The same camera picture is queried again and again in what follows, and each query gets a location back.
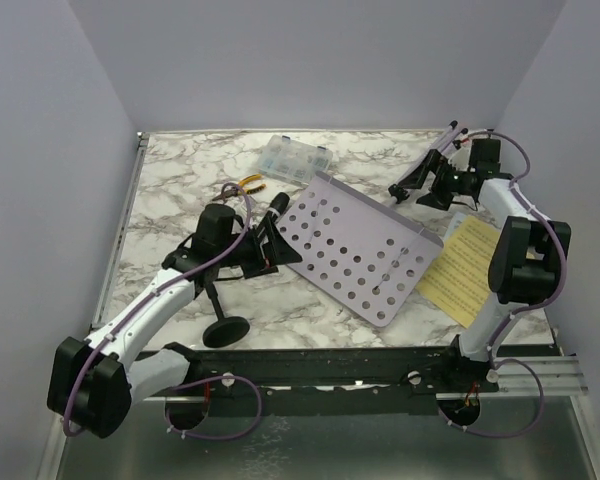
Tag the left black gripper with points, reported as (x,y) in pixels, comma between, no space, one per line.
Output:
(270,253)

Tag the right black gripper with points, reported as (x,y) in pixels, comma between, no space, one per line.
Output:
(435,175)

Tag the lilac perforated music stand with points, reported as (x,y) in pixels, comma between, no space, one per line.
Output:
(358,251)

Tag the yellow sheet music page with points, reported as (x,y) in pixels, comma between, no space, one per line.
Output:
(457,280)

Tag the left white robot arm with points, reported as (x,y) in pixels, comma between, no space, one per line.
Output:
(94,381)

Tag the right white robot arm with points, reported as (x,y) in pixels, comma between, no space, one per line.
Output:
(528,268)

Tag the white sheet music page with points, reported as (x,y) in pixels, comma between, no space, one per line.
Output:
(457,219)

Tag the black microphone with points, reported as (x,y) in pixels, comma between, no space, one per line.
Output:
(278,206)

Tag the black microphone desk stand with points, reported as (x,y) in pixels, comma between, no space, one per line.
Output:
(226,330)

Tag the clear plastic compartment box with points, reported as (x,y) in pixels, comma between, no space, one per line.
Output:
(292,161)

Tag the yellow handled pliers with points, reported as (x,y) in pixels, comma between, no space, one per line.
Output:
(251,184)

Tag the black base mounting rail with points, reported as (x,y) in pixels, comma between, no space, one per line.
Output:
(322,382)

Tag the aluminium extrusion rail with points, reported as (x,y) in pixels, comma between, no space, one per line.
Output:
(559,376)

